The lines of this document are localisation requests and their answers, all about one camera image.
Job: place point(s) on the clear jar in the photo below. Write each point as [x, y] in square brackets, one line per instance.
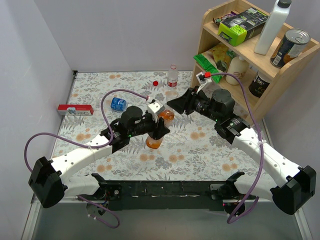
[171, 95]

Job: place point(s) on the black jar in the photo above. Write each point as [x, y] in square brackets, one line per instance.
[259, 84]

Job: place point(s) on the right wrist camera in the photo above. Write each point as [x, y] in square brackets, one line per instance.
[204, 80]

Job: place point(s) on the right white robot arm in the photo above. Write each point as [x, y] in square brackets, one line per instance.
[291, 186]

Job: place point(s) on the orange juice bottle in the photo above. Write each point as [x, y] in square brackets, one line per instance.
[168, 116]

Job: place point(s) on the snack packet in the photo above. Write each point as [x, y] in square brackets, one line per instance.
[218, 20]

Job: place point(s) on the wooden shelf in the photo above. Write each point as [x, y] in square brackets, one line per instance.
[281, 78]

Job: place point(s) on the red label water bottle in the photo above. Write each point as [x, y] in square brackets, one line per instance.
[172, 76]

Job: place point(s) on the green chip bag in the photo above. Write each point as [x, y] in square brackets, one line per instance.
[215, 60]

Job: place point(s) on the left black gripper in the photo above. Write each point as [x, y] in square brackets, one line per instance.
[157, 125]

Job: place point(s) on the blue label water bottle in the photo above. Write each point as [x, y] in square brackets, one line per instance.
[113, 103]

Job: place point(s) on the black base frame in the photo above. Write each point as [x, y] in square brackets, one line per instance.
[161, 195]

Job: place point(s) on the tin can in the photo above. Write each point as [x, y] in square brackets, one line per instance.
[289, 48]

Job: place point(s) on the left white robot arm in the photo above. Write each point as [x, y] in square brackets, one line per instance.
[52, 179]

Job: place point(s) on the green black box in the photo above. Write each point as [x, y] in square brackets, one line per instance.
[242, 27]

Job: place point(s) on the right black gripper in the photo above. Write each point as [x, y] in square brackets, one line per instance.
[189, 102]

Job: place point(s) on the cream round bottle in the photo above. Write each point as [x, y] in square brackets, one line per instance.
[238, 67]

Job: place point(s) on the white tall bottle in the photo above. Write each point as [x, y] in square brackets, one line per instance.
[273, 25]

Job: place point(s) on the red toothpaste box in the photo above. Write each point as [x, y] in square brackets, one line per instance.
[75, 109]

